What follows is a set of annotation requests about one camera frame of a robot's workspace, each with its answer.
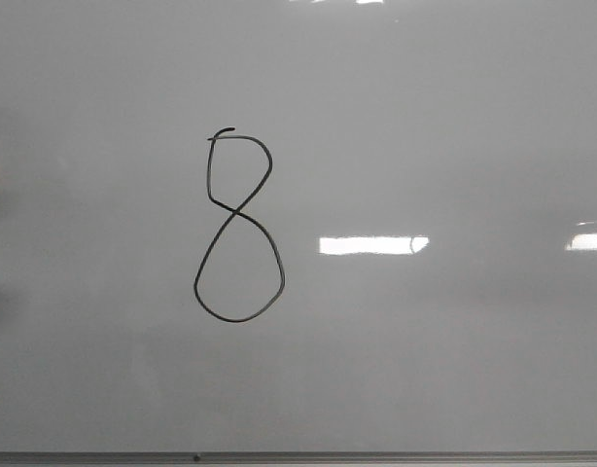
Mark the grey aluminium whiteboard frame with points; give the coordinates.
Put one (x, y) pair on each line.
(296, 457)

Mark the white glossy whiteboard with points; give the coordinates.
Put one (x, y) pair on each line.
(298, 226)

